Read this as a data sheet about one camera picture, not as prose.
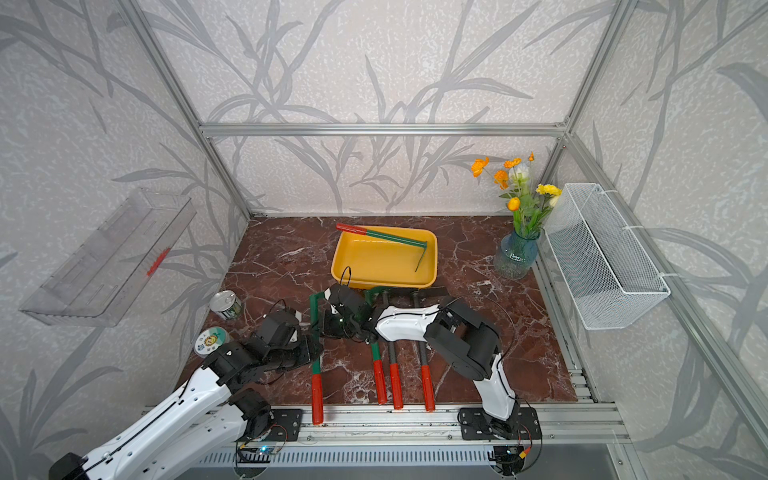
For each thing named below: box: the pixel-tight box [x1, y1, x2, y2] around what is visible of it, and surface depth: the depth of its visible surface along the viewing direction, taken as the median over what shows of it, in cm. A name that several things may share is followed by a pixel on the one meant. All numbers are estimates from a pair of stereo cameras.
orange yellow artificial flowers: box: [471, 152, 563, 238], surface depth 91 cm
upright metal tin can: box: [209, 290, 243, 320], surface depth 93 cm
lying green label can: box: [194, 326, 230, 357], surface depth 82 cm
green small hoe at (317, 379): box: [310, 292, 327, 426], surface depth 75 cm
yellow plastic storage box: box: [331, 226, 438, 289], surface depth 108 cm
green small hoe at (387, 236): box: [335, 223, 428, 273], surface depth 110 cm
